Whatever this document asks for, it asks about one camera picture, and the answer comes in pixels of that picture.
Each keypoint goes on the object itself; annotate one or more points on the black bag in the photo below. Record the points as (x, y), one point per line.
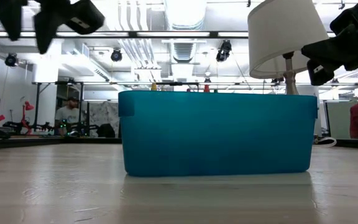
(106, 130)

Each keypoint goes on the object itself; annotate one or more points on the large yellow food coloring bottle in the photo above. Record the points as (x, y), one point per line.
(153, 87)

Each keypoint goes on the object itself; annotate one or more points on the black rack frame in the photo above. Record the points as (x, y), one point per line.
(37, 105)

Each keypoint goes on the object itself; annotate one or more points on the black ceiling spotlight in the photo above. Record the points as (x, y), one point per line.
(224, 50)
(116, 55)
(11, 59)

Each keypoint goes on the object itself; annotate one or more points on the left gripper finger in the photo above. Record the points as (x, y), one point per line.
(50, 21)
(9, 17)

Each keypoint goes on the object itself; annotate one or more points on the pink desk lamp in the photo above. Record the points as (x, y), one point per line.
(28, 106)

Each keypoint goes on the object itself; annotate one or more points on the black overhead beam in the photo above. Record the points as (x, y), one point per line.
(154, 34)

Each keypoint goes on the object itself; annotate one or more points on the black aluminium table frame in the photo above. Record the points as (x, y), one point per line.
(42, 140)

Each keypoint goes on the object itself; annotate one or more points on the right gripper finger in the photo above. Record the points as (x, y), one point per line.
(319, 74)
(343, 49)

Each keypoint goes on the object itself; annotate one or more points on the teal plastic bin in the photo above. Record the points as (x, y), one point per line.
(216, 133)

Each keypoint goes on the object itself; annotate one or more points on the white shade table lamp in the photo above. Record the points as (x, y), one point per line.
(278, 37)

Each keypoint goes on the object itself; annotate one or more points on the grey partition panel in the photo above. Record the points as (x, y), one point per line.
(337, 119)

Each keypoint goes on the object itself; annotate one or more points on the large orange-capped red bottle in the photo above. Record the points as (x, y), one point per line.
(206, 88)

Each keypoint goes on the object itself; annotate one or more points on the background black robot arm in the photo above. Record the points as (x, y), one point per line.
(79, 127)

